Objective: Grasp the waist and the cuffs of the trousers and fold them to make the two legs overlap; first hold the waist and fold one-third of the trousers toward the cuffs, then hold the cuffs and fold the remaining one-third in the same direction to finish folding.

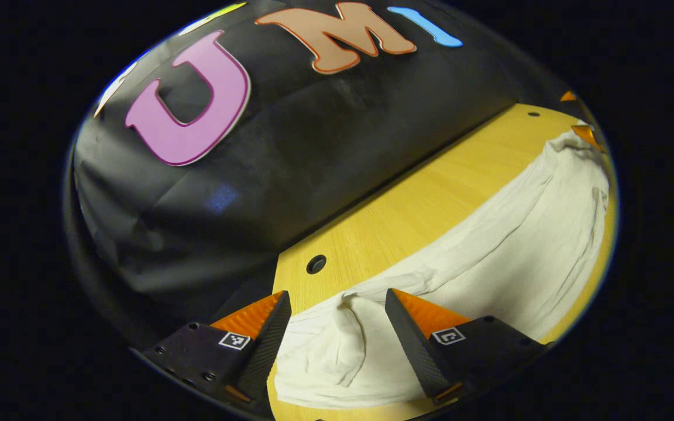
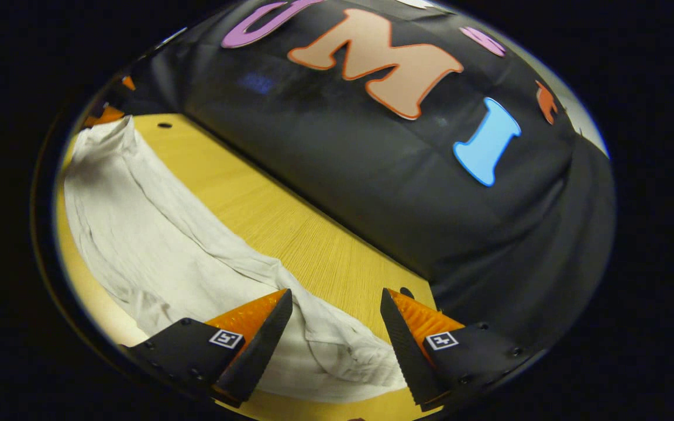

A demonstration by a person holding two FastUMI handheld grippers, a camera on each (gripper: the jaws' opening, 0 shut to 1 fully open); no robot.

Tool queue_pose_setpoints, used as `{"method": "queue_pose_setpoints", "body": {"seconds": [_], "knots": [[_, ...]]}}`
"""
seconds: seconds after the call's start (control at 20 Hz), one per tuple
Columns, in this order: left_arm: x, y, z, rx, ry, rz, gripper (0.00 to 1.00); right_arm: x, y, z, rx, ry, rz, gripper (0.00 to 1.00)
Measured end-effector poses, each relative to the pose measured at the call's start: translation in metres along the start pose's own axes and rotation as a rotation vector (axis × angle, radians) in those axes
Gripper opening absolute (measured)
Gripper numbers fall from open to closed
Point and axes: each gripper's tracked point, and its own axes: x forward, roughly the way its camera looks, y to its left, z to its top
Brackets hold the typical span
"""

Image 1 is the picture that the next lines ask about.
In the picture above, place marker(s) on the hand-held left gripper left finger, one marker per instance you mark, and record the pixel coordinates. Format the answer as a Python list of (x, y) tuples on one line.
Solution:
[(267, 345)]

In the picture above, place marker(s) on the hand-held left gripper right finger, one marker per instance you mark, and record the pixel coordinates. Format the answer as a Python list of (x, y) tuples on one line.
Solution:
[(413, 345)]

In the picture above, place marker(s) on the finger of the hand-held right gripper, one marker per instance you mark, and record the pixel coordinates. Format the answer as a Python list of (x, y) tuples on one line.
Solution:
[(587, 136), (568, 96)]

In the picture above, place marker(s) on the black backdrop cloth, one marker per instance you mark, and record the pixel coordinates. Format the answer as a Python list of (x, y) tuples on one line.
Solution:
[(313, 146)]

